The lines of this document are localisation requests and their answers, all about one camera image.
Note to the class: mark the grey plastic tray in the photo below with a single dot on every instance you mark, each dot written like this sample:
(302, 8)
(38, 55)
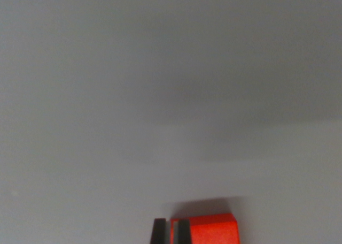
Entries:
(133, 94)

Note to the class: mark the red block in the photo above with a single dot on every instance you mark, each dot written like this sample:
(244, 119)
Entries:
(213, 230)

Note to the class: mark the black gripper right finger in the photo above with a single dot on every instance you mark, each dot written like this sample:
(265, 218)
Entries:
(184, 232)

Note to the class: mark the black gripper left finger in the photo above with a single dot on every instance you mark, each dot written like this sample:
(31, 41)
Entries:
(159, 232)

